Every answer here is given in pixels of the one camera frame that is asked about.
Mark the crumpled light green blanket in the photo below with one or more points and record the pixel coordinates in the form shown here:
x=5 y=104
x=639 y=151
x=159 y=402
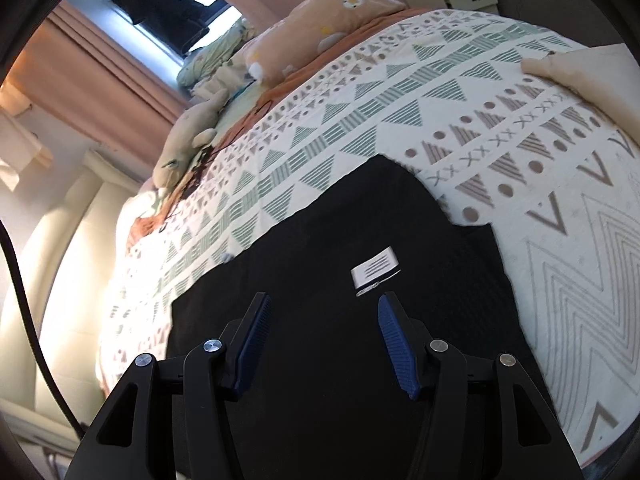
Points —
x=220 y=65

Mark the cream padded headboard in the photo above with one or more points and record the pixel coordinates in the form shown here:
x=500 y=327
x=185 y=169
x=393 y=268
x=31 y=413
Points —
x=66 y=265

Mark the folded beige cloth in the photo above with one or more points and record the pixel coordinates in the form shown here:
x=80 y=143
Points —
x=606 y=76

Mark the patterned white duvet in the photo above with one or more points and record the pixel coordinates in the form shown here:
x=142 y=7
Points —
x=443 y=94

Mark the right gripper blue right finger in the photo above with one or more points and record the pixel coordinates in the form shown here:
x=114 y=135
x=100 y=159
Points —
x=406 y=341

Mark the black charger with cable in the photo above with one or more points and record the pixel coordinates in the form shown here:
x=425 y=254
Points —
x=187 y=186

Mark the black button-up shirt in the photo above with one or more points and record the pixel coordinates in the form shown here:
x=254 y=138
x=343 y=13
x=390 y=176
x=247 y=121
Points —
x=325 y=401

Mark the pink curtain left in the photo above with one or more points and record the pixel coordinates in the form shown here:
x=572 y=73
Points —
x=74 y=71

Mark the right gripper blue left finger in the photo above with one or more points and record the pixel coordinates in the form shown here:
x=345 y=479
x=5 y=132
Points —
x=245 y=339

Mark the peach cartoon pillow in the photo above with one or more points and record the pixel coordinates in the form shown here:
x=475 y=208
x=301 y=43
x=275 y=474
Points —
x=309 y=30

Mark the beige seal plush toy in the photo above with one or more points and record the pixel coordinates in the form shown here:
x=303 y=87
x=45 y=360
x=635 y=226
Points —
x=192 y=130

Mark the black hanging jacket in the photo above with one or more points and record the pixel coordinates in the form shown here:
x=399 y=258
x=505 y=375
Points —
x=177 y=23

